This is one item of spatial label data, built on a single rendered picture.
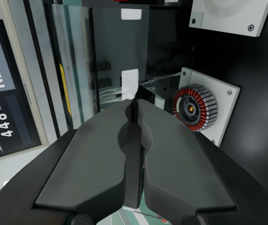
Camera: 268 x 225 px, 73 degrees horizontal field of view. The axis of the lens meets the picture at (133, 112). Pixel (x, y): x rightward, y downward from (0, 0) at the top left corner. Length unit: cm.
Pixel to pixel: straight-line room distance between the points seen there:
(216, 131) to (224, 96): 9
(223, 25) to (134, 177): 33
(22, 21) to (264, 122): 44
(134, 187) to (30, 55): 27
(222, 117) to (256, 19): 18
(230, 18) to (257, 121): 19
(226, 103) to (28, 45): 38
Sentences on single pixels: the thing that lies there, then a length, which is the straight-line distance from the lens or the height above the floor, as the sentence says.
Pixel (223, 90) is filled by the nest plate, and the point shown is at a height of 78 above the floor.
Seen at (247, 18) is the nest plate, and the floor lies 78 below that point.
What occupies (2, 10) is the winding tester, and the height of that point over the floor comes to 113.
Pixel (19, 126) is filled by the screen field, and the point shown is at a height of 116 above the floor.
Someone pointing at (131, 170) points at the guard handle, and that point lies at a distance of 16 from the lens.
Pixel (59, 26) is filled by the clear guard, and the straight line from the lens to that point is 28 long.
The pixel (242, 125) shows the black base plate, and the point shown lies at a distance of 42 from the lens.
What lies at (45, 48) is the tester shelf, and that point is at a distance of 35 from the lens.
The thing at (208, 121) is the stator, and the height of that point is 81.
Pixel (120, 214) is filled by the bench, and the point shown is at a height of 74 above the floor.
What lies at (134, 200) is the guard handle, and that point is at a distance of 19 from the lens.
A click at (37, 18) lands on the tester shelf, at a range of 35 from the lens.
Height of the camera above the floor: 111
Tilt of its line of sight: 26 degrees down
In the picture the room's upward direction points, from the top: 106 degrees counter-clockwise
